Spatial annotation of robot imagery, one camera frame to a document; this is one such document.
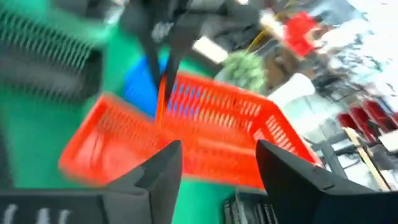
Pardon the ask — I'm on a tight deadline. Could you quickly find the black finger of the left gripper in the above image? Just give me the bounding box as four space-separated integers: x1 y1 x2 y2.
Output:
163 45 185 101
141 36 163 91

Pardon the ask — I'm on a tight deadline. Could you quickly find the white bucket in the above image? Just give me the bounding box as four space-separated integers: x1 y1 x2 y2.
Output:
267 73 317 108

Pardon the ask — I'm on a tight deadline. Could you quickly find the green plant in white pot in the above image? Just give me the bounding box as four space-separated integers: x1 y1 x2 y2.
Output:
217 50 269 94

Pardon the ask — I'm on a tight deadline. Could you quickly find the yellow floor cable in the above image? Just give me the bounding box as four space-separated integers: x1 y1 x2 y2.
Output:
245 27 271 54

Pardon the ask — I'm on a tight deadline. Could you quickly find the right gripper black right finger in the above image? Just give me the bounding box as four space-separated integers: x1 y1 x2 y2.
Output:
255 139 371 224

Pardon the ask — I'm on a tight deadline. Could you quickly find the stack of red bins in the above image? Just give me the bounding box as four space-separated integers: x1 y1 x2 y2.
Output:
283 11 320 57

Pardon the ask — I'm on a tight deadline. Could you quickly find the wooden plank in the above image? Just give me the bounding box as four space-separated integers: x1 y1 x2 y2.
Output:
344 126 391 191

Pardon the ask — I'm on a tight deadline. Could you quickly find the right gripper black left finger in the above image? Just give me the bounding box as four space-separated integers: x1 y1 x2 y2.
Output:
105 139 183 224

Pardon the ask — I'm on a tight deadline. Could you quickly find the row of red bins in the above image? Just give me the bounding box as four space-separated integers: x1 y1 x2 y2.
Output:
337 98 398 142

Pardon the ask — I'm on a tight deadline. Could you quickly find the blue plastic basket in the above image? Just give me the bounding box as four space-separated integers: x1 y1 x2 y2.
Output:
124 55 169 118

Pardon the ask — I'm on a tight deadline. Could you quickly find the red slotted plastic basket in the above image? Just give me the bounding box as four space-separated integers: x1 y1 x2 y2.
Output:
58 93 170 187
154 72 323 190

